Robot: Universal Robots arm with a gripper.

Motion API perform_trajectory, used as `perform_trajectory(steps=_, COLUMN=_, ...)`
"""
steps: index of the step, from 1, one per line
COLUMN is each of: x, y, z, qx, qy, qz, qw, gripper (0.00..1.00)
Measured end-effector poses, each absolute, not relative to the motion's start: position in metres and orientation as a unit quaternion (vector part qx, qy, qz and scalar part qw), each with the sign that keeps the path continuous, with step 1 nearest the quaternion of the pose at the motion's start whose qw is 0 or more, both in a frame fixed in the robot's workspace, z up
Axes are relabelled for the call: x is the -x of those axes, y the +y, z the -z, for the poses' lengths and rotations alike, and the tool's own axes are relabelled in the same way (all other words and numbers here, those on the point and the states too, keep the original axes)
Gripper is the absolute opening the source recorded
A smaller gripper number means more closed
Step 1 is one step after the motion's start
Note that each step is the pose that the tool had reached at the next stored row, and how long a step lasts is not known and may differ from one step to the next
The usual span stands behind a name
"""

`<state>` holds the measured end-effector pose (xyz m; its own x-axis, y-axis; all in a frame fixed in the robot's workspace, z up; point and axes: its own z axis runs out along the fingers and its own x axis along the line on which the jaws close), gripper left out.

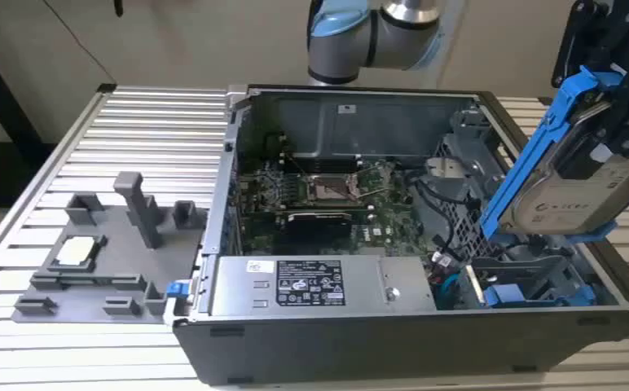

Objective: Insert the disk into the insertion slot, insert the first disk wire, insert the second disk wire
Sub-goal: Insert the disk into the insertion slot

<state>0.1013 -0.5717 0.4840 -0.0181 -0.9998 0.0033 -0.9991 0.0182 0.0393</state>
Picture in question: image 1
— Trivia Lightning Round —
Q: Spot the CPU socket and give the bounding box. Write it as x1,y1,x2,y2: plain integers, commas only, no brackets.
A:
303,174,361,204

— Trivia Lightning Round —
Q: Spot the black disk wire with tags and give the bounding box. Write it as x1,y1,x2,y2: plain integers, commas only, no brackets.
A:
430,201,462,266

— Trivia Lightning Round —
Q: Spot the perforated metal disk bay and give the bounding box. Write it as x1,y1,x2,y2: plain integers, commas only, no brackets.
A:
411,109,517,261

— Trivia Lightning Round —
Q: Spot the blue case latch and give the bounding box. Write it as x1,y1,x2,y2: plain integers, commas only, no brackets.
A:
165,279,191,305

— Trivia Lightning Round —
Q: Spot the black graphics card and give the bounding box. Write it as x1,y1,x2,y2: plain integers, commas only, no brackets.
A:
281,210,355,245

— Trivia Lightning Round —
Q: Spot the blue flat cable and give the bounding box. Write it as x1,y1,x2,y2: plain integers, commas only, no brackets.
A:
436,270,462,305

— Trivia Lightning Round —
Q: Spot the silver metal bracket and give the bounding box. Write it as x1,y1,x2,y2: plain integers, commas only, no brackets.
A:
425,156,468,181

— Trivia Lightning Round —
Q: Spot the black PC case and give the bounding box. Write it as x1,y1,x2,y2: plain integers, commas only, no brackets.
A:
170,83,629,386

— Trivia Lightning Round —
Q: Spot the grey parts rack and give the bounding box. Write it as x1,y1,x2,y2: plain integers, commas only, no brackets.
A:
13,170,211,326

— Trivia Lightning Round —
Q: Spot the metal socket cover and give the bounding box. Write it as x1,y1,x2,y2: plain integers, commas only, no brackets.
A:
346,159,387,201

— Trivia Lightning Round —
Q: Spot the silver power supply unit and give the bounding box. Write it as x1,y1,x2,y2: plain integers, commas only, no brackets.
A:
209,255,438,317

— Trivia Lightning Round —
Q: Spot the green motherboard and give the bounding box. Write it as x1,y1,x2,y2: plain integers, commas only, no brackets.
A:
237,157,442,258

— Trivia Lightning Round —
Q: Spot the hard disk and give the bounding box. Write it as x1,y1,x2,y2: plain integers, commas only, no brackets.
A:
480,64,629,245

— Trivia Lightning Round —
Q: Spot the silver CPU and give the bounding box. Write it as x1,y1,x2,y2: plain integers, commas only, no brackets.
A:
55,235,103,266

